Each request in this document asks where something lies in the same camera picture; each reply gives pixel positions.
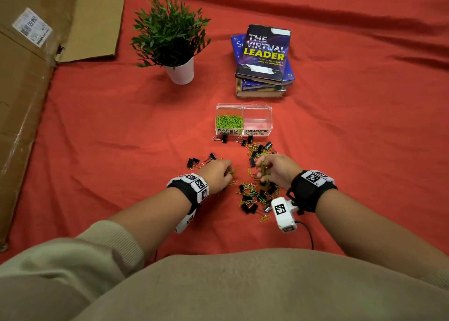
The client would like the green plant in white pot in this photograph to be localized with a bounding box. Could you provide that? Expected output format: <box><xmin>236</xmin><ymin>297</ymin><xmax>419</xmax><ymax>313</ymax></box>
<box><xmin>130</xmin><ymin>0</ymin><xmax>212</xmax><ymax>86</ymax></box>

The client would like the red cloth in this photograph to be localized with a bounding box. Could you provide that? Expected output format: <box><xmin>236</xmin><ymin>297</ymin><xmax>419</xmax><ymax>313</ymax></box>
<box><xmin>0</xmin><ymin>0</ymin><xmax>449</xmax><ymax>265</ymax></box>

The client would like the brown cardboard box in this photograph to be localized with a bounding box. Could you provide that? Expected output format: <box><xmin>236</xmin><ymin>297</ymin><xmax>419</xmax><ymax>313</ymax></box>
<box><xmin>0</xmin><ymin>0</ymin><xmax>126</xmax><ymax>251</ymax></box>

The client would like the person's right forearm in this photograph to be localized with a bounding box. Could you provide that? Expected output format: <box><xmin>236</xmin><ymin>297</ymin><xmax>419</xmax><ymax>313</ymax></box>
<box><xmin>315</xmin><ymin>188</ymin><xmax>449</xmax><ymax>279</ymax></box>

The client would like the pile of green paper clips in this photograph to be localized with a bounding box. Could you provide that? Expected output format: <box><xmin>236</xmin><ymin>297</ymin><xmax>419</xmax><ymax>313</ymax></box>
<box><xmin>216</xmin><ymin>114</ymin><xmax>244</xmax><ymax>129</ymax></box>
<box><xmin>228</xmin><ymin>140</ymin><xmax>281</xmax><ymax>222</ymax></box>

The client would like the olive brown book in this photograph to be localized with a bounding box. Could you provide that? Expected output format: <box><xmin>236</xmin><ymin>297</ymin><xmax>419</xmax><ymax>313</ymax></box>
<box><xmin>235</xmin><ymin>77</ymin><xmax>288</xmax><ymax>99</ymax></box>

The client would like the person's right hand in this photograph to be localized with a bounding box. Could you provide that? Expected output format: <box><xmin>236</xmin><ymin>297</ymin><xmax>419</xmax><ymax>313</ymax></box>
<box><xmin>255</xmin><ymin>153</ymin><xmax>304</xmax><ymax>191</ymax></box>

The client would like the black book with yellow print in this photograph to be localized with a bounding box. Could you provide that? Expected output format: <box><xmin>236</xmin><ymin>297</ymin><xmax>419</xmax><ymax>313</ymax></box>
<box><xmin>235</xmin><ymin>24</ymin><xmax>292</xmax><ymax>86</ymax></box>

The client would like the person's left hand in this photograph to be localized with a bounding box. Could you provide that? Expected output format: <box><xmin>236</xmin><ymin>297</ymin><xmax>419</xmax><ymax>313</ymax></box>
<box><xmin>196</xmin><ymin>158</ymin><xmax>234</xmax><ymax>195</ymax></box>

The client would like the right black marker wristband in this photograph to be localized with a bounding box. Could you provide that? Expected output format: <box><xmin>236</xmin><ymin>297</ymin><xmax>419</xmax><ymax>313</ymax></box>
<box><xmin>286</xmin><ymin>170</ymin><xmax>338</xmax><ymax>214</ymax></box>

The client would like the blue and yellow book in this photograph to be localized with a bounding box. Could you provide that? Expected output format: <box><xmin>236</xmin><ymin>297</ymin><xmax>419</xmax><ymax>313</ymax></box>
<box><xmin>241</xmin><ymin>78</ymin><xmax>287</xmax><ymax>91</ymax></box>

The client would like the right black camera cable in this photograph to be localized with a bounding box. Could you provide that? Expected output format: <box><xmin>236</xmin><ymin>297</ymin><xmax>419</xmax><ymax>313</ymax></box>
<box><xmin>294</xmin><ymin>221</ymin><xmax>315</xmax><ymax>250</ymax></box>

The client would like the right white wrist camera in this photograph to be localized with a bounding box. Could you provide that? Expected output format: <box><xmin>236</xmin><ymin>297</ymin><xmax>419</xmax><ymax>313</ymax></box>
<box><xmin>270</xmin><ymin>196</ymin><xmax>299</xmax><ymax>233</ymax></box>

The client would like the clear two-compartment plastic box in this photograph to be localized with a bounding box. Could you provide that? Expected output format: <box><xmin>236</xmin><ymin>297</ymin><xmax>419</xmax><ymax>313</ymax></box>
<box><xmin>214</xmin><ymin>102</ymin><xmax>273</xmax><ymax>137</ymax></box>

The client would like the black marker wristband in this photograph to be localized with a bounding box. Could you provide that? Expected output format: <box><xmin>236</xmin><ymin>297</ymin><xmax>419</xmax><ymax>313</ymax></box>
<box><xmin>286</xmin><ymin>170</ymin><xmax>338</xmax><ymax>214</ymax></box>
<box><xmin>167</xmin><ymin>173</ymin><xmax>210</xmax><ymax>214</ymax></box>

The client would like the cluster of black binder clips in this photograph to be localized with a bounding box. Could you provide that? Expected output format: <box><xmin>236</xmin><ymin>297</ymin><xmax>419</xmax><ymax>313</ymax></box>
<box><xmin>186</xmin><ymin>152</ymin><xmax>218</xmax><ymax>171</ymax></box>

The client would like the person's left forearm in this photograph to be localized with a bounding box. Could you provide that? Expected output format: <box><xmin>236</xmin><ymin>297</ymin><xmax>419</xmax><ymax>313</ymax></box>
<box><xmin>109</xmin><ymin>187</ymin><xmax>192</xmax><ymax>258</ymax></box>

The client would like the beige sweater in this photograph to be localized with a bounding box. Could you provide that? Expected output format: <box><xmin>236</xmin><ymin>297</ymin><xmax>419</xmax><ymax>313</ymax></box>
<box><xmin>0</xmin><ymin>220</ymin><xmax>449</xmax><ymax>321</ymax></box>

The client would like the left black marker wristband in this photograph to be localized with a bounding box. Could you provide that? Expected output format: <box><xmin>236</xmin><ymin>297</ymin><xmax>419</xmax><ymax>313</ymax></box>
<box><xmin>167</xmin><ymin>173</ymin><xmax>210</xmax><ymax>214</ymax></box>

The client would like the pile of black binder clips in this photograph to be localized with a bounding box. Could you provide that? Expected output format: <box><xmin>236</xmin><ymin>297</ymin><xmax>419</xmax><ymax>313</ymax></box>
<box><xmin>212</xmin><ymin>134</ymin><xmax>281</xmax><ymax>215</ymax></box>

